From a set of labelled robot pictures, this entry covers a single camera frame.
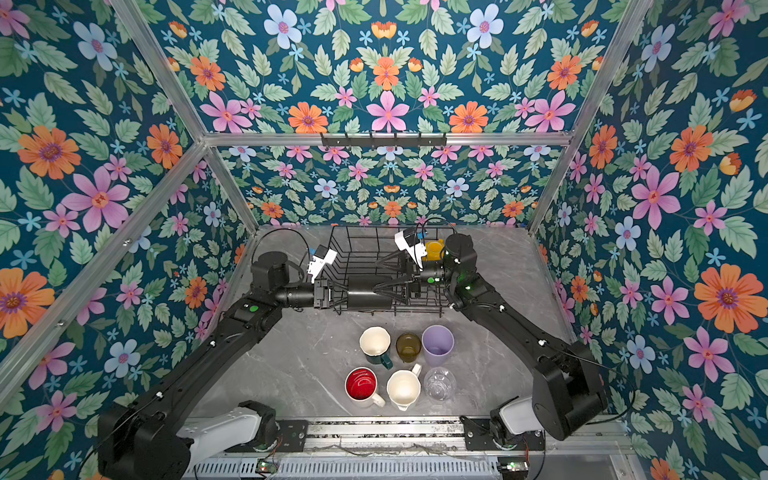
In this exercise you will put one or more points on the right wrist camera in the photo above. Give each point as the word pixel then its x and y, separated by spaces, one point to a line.
pixel 409 241

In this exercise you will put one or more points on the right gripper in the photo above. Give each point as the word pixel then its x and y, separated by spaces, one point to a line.
pixel 414 287

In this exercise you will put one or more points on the black wire dish rack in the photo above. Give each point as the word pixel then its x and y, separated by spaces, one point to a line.
pixel 362 249

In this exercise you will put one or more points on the aluminium mounting rail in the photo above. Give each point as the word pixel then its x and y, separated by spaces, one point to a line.
pixel 430 436

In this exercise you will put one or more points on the cream white mug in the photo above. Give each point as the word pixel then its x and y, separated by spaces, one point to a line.
pixel 404 387

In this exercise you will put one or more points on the olive green glass cup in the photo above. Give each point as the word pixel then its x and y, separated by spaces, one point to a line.
pixel 408 347

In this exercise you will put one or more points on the black hook rail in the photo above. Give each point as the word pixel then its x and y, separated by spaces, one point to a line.
pixel 370 140

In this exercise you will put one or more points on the red mug white outside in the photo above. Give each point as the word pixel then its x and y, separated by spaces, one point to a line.
pixel 361 386

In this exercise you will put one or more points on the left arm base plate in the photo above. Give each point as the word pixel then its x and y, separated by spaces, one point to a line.
pixel 281 436

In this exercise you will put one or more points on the cream mug green outside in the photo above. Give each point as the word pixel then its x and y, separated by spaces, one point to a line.
pixel 375 343

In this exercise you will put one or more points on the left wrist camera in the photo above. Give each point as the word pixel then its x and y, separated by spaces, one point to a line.
pixel 322 257

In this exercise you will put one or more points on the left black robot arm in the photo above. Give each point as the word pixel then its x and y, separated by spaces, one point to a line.
pixel 148 439

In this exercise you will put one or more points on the white ventilation grille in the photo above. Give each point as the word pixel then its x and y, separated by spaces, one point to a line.
pixel 346 468

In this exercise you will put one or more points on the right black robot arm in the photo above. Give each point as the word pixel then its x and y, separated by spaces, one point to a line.
pixel 567 388

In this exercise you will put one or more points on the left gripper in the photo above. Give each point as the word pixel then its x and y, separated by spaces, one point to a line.
pixel 322 298

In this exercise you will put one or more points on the lilac plastic cup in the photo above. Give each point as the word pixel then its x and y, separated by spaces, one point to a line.
pixel 437 344

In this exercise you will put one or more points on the clear glass cup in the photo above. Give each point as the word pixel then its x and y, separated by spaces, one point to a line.
pixel 440 384

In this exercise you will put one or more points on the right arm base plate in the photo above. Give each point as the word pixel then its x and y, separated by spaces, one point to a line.
pixel 480 435

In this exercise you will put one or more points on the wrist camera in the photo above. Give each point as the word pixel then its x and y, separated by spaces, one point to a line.
pixel 409 241
pixel 322 257

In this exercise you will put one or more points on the yellow mug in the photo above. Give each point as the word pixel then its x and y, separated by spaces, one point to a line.
pixel 435 250

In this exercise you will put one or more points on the black mug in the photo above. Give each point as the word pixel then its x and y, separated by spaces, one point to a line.
pixel 362 297

